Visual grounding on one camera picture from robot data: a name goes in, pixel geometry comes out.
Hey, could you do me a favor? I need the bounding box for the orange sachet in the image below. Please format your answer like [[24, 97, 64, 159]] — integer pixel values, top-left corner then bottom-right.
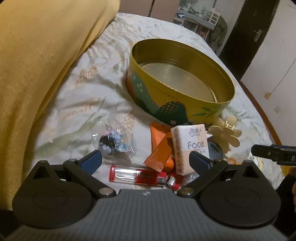
[[143, 132, 174, 172]]

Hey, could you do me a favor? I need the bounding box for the orange toy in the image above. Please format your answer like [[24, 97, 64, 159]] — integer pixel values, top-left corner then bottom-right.
[[225, 154, 265, 173]]

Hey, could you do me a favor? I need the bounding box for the large red lighter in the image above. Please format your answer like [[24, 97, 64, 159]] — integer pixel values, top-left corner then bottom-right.
[[109, 165, 167, 186]]

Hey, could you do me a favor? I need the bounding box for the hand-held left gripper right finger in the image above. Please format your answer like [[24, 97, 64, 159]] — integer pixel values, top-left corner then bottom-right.
[[177, 150, 264, 198]]

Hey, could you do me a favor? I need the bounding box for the tissue pack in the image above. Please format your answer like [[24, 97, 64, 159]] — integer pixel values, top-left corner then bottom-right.
[[171, 123, 210, 175]]

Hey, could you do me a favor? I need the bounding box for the yellow blanket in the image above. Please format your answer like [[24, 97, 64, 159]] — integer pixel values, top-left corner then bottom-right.
[[0, 0, 121, 211]]

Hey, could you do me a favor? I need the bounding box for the grey round case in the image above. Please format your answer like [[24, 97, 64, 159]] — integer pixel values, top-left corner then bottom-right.
[[206, 139, 224, 163]]

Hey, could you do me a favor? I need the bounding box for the black door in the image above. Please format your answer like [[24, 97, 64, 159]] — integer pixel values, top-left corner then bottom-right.
[[218, 0, 281, 80]]

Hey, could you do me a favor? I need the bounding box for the cluttered desk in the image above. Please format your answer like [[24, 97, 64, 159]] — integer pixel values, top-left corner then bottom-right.
[[173, 0, 223, 32]]

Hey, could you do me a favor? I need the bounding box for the cream flower hair clip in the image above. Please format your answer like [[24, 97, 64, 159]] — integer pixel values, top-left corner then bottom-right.
[[208, 116, 242, 154]]

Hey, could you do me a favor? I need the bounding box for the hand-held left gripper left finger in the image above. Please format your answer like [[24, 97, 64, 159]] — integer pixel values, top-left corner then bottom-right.
[[29, 149, 117, 199]]

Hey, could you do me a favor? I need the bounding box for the blue toy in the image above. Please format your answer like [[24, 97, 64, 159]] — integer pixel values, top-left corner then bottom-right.
[[90, 120, 137, 163]]

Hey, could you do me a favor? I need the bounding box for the round yellow green tin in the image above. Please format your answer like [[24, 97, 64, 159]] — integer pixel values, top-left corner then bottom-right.
[[126, 39, 236, 127]]

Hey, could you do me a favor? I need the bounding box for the brown cardboard box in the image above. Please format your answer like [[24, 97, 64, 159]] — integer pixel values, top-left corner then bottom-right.
[[118, 0, 154, 18], [150, 0, 180, 24]]

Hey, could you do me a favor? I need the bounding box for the floral bed sheet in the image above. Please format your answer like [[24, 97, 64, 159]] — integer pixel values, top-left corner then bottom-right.
[[22, 11, 285, 193]]

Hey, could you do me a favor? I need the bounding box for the green jacket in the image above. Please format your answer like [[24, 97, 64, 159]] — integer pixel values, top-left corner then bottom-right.
[[208, 16, 228, 55]]

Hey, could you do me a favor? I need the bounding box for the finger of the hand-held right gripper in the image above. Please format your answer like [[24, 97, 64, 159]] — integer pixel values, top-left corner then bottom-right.
[[271, 144, 296, 150], [251, 144, 296, 163]]

